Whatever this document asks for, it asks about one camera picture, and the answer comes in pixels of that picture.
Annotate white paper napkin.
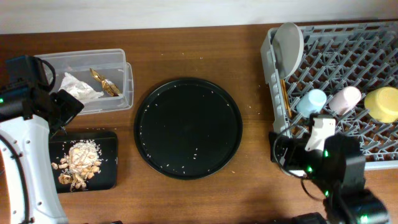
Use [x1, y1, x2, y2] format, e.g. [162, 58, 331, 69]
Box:
[60, 72, 104, 103]

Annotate light blue cup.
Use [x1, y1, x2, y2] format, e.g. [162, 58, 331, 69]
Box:
[296, 89, 327, 118]

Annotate food scraps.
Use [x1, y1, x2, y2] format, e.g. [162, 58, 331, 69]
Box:
[51, 140, 103, 192]

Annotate pink cup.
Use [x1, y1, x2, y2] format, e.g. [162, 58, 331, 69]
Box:
[329, 86, 361, 115]

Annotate yellow bowl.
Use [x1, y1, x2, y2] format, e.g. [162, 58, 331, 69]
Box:
[364, 86, 397, 123]

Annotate grey plate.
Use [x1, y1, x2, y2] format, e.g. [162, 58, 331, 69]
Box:
[272, 22, 304, 79]

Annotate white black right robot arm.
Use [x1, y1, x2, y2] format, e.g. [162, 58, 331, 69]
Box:
[269, 114, 391, 224]

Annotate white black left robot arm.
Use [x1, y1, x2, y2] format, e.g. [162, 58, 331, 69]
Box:
[1, 55, 84, 223]

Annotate clear plastic waste bin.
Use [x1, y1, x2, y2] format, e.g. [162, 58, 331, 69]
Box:
[37, 49, 134, 115]

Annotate grey dishwasher rack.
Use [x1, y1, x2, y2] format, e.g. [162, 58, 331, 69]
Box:
[261, 22, 397, 170]

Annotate gold candy wrapper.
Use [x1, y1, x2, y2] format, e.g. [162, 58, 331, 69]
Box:
[90, 68, 121, 96]

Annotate black rectangular tray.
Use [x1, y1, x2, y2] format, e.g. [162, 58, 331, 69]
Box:
[49, 131, 118, 193]

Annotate round black serving tray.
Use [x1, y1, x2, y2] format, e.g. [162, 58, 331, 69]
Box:
[134, 78, 243, 180]

